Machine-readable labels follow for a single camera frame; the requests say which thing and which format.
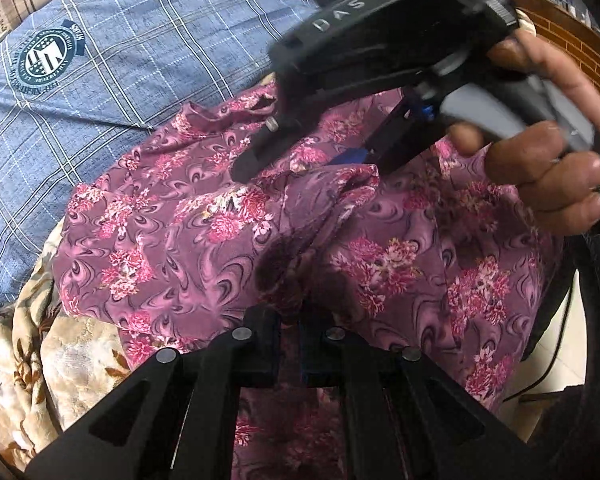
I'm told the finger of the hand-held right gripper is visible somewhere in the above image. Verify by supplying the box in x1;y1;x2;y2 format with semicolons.
329;91;447;173
229;116;302;184

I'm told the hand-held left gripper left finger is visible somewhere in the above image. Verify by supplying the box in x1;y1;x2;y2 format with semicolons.
25;306;282;480

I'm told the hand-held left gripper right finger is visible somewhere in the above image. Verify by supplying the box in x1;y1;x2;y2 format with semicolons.
301;309;532;480

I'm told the purple floral garment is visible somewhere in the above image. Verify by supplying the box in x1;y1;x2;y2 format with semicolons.
52;80;567;480

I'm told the person's right hand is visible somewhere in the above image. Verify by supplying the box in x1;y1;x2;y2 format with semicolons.
450;27;600;237

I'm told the blue plaid pillow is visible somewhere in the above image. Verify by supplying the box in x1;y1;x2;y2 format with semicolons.
0;0;383;307

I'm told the beige floral blanket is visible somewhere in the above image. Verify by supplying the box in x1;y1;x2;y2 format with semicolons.
0;220;137;472

